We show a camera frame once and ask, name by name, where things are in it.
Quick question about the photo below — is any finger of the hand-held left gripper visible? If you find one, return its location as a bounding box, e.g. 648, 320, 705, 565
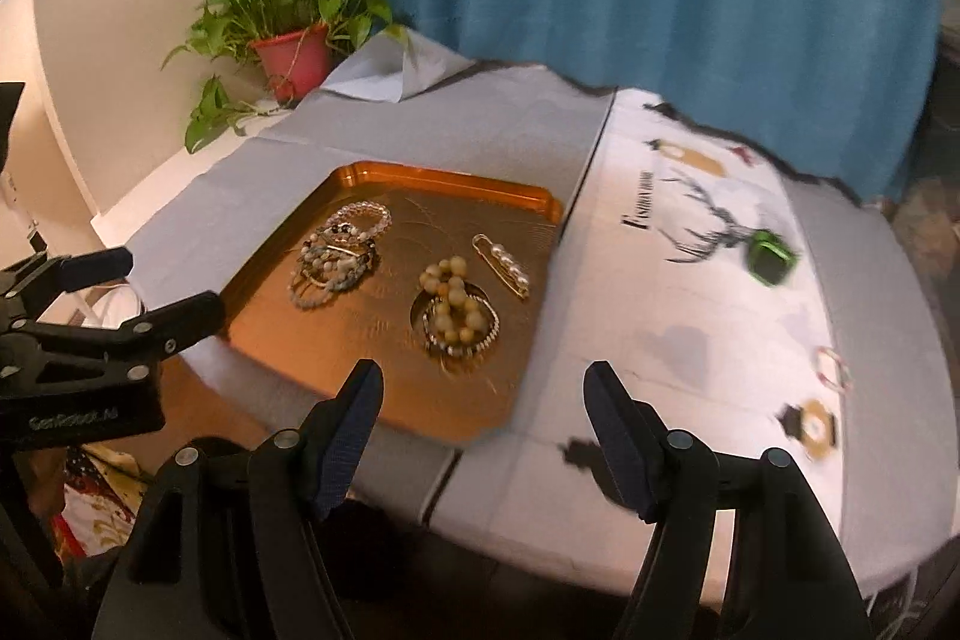
13, 290, 227, 362
0, 246, 136, 320

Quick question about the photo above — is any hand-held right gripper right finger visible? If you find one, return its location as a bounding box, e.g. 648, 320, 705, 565
583, 361, 875, 640

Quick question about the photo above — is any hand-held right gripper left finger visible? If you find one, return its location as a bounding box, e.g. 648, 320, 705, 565
90, 359, 387, 640

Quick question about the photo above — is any orange tray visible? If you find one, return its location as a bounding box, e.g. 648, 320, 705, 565
223, 161, 566, 447

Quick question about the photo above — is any mixed beaded bracelets heap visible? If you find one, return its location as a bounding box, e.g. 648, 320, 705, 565
289, 224, 380, 313

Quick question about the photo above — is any dark metal chain bracelet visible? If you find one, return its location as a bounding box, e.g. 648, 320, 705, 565
421, 295, 502, 358

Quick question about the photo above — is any yellow bead bracelet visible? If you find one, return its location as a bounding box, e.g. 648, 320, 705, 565
418, 257, 489, 345

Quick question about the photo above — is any gold pearl hair clip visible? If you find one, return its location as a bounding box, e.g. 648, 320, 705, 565
471, 233, 533, 303

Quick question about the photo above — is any clear bead bracelet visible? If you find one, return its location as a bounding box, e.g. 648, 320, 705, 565
322, 199, 395, 241

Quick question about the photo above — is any colourful printed fabric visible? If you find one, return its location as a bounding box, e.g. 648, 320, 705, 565
58, 445, 160, 560

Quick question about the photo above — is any white deer print sheet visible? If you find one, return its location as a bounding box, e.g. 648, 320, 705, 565
426, 85, 887, 540

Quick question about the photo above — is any potted plant in red pot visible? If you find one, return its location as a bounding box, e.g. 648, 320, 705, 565
161, 0, 415, 155

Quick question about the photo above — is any small pink white bracelet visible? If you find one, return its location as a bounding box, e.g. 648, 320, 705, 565
814, 346, 857, 393

